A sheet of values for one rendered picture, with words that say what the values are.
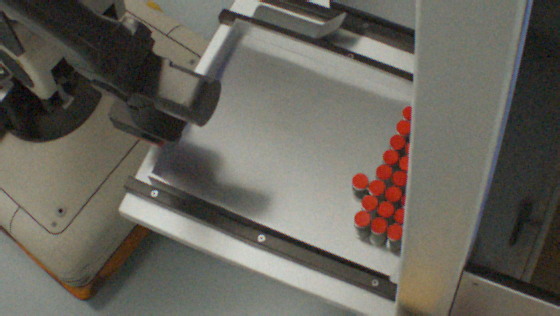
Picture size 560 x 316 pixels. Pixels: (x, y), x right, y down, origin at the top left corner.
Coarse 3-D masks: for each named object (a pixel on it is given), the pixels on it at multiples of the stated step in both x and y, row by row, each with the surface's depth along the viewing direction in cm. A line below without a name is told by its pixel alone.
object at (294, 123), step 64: (256, 64) 135; (320, 64) 134; (192, 128) 132; (256, 128) 131; (320, 128) 130; (384, 128) 129; (192, 192) 124; (256, 192) 127; (320, 192) 126; (384, 256) 122
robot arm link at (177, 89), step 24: (144, 24) 106; (144, 72) 109; (168, 72) 108; (192, 72) 111; (120, 96) 107; (144, 96) 108; (168, 96) 108; (192, 96) 107; (216, 96) 112; (192, 120) 110
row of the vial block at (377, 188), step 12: (408, 108) 125; (408, 120) 124; (396, 132) 125; (408, 132) 123; (396, 144) 123; (384, 156) 122; (396, 156) 122; (384, 168) 122; (396, 168) 124; (372, 180) 121; (384, 180) 121; (372, 192) 120; (384, 192) 122; (372, 204) 120; (360, 216) 119; (372, 216) 121; (360, 228) 120
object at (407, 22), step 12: (336, 0) 134; (348, 0) 138; (360, 0) 138; (372, 0) 138; (384, 0) 138; (396, 0) 138; (408, 0) 138; (348, 12) 136; (360, 12) 134; (372, 12) 133; (384, 12) 137; (396, 12) 137; (408, 12) 137; (384, 24) 134; (396, 24) 132; (408, 24) 136
